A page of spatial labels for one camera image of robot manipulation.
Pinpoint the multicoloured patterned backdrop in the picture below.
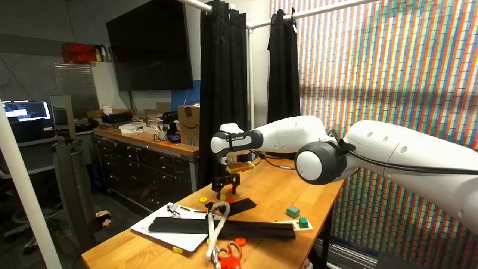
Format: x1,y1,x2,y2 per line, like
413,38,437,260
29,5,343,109
271,0,478,269

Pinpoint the large black television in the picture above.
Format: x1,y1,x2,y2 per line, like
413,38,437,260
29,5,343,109
105,0,195,93

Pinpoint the white wooden shape board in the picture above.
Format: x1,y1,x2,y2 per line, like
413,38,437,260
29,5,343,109
275,219,316,233

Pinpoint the white curtain rod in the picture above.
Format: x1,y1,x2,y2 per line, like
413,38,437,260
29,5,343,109
247,0,373,30

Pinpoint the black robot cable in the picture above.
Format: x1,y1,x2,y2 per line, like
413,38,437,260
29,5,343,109
258,154,296,172

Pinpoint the red box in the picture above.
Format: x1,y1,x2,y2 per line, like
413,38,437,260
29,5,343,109
62,42,99,65

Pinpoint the black binder clip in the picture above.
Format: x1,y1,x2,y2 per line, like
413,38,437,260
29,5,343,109
166,202,184,219

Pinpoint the short black track piece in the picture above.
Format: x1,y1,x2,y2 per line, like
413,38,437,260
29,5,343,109
205,198,259,217

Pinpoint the white paper sheet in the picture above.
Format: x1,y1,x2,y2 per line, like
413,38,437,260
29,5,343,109
131,201,211,254

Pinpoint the black drawer cabinet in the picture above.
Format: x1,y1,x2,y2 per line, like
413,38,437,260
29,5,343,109
93,127,201,214

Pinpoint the white pole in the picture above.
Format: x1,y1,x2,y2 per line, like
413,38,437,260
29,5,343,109
0,106,65,269

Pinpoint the white board panel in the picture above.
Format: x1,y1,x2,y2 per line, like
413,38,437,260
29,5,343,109
53,62,129,114

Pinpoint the computer monitor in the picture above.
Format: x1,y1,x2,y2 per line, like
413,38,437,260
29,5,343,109
0,99,54,126

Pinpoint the wooden plank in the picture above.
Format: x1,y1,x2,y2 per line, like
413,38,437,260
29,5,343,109
50,95,78,141

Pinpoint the cardboard box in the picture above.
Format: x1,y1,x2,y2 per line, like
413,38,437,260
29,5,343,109
177,103,202,148

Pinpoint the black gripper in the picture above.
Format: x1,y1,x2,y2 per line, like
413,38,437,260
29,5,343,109
213,171,243,199

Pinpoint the wide black curtain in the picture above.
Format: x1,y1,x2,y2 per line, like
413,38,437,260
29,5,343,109
199,0,252,189

